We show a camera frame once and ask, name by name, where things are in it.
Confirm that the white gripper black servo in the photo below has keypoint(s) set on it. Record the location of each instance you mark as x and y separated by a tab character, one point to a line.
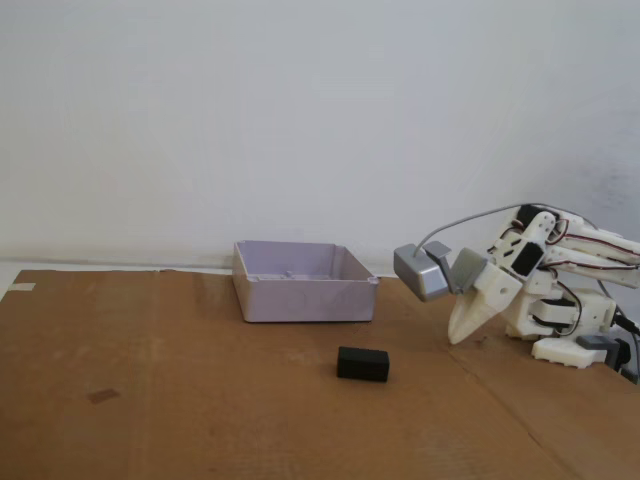
492	292

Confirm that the black rectangular block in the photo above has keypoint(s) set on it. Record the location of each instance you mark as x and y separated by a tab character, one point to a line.
362	365

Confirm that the pale plastic open box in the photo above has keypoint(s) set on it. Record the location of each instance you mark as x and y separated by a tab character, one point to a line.
305	305

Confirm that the grey table clamp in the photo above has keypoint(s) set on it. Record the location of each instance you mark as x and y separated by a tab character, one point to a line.
592	342

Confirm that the brown cardboard sheet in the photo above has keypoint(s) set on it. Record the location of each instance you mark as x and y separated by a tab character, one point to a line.
200	400

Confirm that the dark brown tape patch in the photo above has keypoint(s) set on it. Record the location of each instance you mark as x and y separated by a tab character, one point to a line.
102	395

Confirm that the white tape strip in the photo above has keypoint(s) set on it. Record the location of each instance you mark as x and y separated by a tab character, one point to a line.
22	287

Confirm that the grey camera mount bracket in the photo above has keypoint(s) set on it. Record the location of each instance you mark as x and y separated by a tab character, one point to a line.
467	270

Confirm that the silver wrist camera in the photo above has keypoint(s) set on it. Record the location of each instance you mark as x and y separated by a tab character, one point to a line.
420	272

